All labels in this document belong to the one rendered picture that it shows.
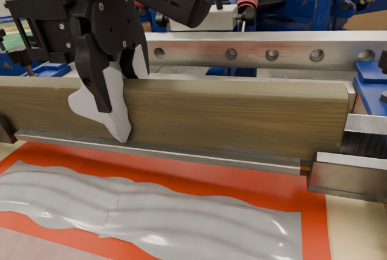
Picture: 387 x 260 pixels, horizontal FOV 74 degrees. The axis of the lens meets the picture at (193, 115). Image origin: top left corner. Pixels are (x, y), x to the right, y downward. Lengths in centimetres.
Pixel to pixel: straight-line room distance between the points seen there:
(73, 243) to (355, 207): 27
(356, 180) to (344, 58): 25
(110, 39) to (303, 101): 17
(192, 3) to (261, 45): 26
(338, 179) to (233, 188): 10
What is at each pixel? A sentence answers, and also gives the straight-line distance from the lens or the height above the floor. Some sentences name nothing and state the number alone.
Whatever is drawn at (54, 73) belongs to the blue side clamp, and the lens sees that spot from 56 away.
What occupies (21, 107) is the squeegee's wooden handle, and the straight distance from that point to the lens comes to 38.
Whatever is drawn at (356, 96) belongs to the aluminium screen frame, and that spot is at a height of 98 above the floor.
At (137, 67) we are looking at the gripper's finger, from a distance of 29.
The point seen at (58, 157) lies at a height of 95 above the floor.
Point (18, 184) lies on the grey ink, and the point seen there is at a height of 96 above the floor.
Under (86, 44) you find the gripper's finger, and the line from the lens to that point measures 23.
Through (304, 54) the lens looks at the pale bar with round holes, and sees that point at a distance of 46.
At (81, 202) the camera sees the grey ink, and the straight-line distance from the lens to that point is 31.
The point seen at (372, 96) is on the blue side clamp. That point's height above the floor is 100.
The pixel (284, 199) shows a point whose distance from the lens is 29.
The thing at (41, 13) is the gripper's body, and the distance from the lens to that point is 26.
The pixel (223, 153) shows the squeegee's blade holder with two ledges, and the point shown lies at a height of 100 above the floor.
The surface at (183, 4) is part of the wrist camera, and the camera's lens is 21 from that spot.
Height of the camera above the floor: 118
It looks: 33 degrees down
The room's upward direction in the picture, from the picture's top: 6 degrees counter-clockwise
